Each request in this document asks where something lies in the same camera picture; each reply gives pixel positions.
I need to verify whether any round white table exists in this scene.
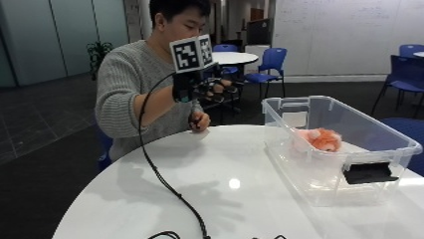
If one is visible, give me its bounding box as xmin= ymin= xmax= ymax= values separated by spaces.
xmin=211 ymin=51 xmax=259 ymax=67

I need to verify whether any blue chair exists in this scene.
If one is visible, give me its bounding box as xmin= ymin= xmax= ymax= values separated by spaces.
xmin=380 ymin=117 xmax=424 ymax=177
xmin=94 ymin=122 xmax=115 ymax=172
xmin=397 ymin=43 xmax=424 ymax=59
xmin=243 ymin=47 xmax=288 ymax=100
xmin=211 ymin=43 xmax=239 ymax=77
xmin=369 ymin=54 xmax=424 ymax=118

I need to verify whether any white marker cube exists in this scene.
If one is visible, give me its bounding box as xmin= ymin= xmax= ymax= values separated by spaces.
xmin=168 ymin=33 xmax=215 ymax=75

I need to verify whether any dark cabinet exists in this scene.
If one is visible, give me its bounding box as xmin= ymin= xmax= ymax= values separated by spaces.
xmin=244 ymin=18 xmax=271 ymax=47

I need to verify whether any the person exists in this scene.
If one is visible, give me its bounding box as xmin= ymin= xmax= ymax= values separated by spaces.
xmin=94 ymin=0 xmax=212 ymax=163

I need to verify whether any orange soft toy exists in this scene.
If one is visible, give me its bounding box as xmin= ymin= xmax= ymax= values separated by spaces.
xmin=292 ymin=127 xmax=344 ymax=153

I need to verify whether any potted green plant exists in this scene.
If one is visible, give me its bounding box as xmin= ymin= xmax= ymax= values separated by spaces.
xmin=85 ymin=40 xmax=115 ymax=82

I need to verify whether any clear plastic storage bin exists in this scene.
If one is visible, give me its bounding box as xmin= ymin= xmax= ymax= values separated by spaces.
xmin=260 ymin=95 xmax=424 ymax=207

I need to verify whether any black glove cable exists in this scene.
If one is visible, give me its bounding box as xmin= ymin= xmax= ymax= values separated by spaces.
xmin=136 ymin=71 xmax=212 ymax=239

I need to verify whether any white wall board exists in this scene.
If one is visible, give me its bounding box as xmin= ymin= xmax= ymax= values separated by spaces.
xmin=271 ymin=0 xmax=424 ymax=77

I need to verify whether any black cable loop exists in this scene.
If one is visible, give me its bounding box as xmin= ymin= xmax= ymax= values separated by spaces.
xmin=146 ymin=230 xmax=183 ymax=239

